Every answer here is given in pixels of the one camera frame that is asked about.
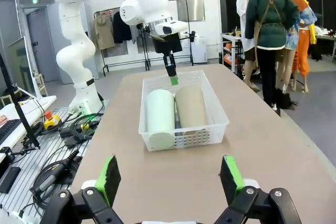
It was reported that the silver metal wall panel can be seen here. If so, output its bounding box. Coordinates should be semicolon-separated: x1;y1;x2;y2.
175;0;206;23

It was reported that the pale green plastic cup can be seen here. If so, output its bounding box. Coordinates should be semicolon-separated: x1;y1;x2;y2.
145;89;176;150

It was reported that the white computer desk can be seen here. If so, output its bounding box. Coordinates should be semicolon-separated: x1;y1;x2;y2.
0;94;58;141

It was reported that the black cable bundle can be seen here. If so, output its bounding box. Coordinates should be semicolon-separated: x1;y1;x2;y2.
58;112;105;149

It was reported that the white storage shelf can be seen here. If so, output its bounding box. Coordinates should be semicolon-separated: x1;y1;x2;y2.
219;31;249;73

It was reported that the black tripod pole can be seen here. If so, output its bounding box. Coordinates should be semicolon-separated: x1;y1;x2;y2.
0;52;40;149

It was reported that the mannequin in orange outfit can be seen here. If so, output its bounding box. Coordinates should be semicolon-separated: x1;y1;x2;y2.
275;0;312;94

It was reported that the thin black clothes rack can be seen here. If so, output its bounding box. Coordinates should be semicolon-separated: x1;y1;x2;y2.
167;0;195;67

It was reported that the beige hanging coat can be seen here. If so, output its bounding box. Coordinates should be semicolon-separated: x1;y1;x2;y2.
92;14;116;51

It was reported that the yellow emergency stop button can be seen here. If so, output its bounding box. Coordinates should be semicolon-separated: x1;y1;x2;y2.
43;111;63;131

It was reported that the white floor appliance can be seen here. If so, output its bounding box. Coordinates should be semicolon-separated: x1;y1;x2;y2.
190;36;208;65

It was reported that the mannequin in green jacket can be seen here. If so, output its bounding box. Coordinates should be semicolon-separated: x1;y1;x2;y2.
244;0;300;110

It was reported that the black flat device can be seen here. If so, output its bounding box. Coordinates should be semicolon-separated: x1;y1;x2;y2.
0;166;22;194

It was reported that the black hanging coat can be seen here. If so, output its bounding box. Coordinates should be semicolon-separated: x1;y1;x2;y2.
112;11;133;44

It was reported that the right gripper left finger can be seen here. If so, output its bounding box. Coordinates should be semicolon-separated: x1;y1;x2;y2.
41;154;124;224

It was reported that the mannequin in blue patterned dress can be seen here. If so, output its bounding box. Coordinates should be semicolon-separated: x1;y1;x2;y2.
275;5;318;94

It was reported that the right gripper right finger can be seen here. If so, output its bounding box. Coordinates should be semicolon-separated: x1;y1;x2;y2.
216;154;303;224

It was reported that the beige plastic cup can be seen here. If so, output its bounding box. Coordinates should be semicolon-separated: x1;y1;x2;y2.
174;86;208;137

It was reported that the white perforated plastic basket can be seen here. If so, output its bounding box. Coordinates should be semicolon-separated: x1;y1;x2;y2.
138;69;230;153

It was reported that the black keyboard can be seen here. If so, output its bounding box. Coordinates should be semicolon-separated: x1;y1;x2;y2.
0;119;22;145

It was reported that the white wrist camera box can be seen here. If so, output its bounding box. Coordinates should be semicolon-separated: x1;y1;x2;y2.
154;20;189;37

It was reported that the computer monitor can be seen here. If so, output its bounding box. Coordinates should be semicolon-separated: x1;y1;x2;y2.
7;36;43;102

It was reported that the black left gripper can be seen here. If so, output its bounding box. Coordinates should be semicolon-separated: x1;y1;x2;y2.
153;33;183;87

